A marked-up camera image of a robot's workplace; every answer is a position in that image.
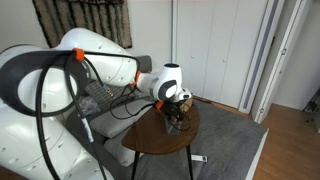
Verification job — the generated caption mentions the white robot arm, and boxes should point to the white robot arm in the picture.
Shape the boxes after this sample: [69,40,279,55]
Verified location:
[0,28,191,180]

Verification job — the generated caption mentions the cardboard box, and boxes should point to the cardboard box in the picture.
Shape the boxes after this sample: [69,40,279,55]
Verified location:
[180,98,193,113]

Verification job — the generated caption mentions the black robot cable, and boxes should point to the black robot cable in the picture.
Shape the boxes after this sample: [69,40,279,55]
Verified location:
[34,49,193,180]

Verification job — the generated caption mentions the grey sofa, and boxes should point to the grey sofa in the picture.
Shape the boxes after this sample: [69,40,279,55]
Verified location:
[63,55,161,168]

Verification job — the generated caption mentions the checked grey pillow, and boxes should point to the checked grey pillow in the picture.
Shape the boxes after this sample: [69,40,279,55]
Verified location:
[85,81,114,109]

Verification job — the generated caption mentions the white closet doors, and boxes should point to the white closet doors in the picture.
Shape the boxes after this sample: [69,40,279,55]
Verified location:
[176,0,268,108]

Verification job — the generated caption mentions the light grey seat cushion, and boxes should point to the light grey seat cushion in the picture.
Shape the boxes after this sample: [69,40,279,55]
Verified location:
[90,99,151,138]

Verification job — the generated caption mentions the white remote control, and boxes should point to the white remote control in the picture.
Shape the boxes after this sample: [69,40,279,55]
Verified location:
[191,155,208,162]

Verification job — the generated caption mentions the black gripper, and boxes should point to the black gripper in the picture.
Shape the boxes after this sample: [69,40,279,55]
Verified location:
[162,103,185,122]

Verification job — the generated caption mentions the grey area rug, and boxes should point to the grey area rug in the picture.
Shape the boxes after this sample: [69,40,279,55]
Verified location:
[66,99,270,180]

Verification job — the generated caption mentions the dark wood side table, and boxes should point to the dark wood side table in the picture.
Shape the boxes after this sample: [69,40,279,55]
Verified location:
[121,105,200,180]

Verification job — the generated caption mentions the shaggy wall hanging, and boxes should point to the shaggy wall hanging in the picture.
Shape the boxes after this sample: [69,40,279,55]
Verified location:
[32,0,132,48]

